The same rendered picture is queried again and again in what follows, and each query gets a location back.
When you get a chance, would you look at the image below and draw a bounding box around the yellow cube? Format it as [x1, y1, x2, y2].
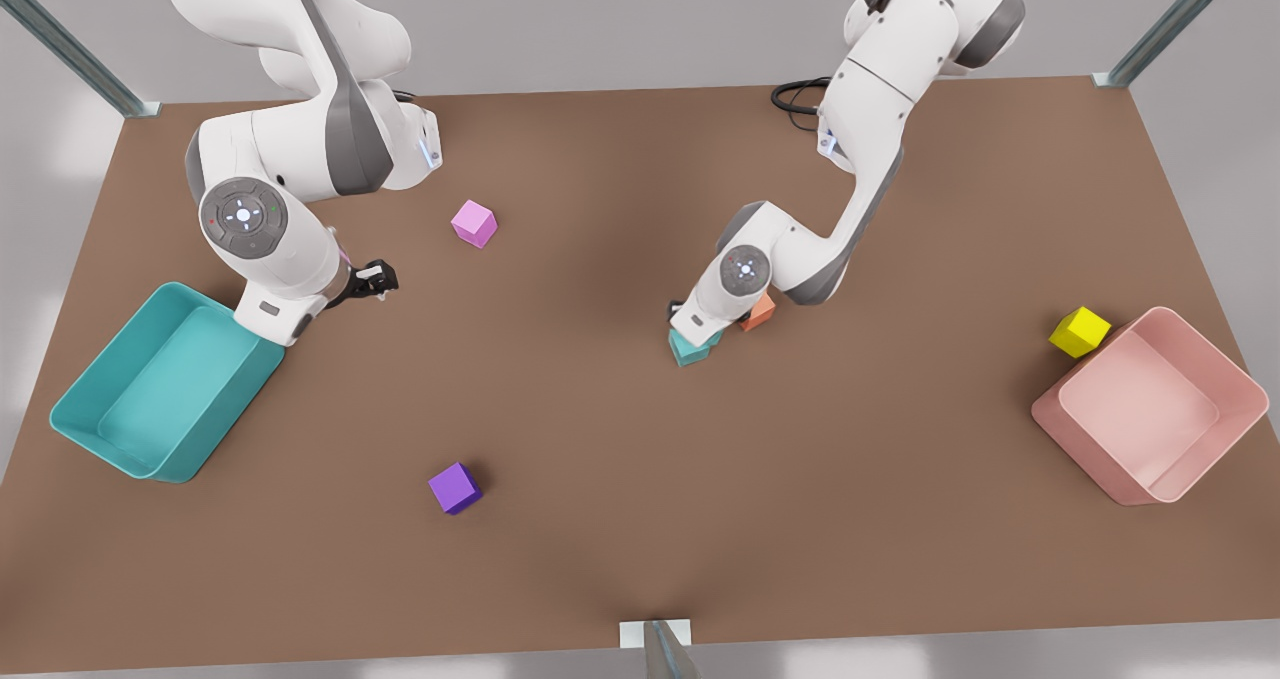
[1049, 306, 1112, 360]

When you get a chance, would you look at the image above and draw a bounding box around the silver frame post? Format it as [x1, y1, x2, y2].
[1092, 0, 1253, 89]
[0, 0, 162, 120]
[619, 618, 693, 679]

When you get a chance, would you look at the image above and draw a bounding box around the pink plastic bin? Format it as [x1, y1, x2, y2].
[1031, 306, 1270, 506]

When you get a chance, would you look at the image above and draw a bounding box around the teal blue cube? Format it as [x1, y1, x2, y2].
[668, 328, 725, 368]

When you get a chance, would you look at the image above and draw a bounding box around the black cable loop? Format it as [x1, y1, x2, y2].
[771, 77, 833, 134]

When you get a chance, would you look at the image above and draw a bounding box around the pink cube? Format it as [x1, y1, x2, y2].
[450, 199, 499, 250]

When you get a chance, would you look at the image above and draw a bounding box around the purple cube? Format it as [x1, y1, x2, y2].
[428, 461, 483, 516]

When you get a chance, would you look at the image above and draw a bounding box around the teal plastic bin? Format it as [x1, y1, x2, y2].
[50, 281, 287, 484]

